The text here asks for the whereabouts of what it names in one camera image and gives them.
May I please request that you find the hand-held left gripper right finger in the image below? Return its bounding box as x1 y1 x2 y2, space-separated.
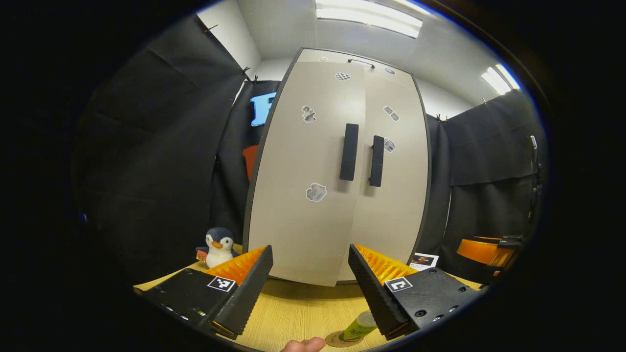
348 243 482 341

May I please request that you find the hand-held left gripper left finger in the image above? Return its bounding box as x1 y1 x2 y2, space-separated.
142 244 274 340

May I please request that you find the green label bottle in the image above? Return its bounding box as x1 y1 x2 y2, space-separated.
338 310 378 343

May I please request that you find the round cork coaster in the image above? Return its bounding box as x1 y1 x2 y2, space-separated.
325 330 365 348

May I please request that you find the grey cabinet door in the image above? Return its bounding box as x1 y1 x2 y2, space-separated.
243 47 367 287
348 63 431 283

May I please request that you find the grey cabinet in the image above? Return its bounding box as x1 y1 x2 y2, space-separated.
242 46 432 288

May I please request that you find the penguin plush toy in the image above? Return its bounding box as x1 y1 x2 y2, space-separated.
196 227 240 269

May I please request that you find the white photo cover book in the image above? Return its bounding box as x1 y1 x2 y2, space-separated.
409 252 440 272

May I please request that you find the small ceiling light panel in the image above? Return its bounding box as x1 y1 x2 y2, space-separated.
480 63 522 96

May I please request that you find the long ceiling light panel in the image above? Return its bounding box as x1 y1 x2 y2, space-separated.
315 0 424 39

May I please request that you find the black door handle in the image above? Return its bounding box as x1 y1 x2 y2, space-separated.
368 135 385 188
339 123 359 182

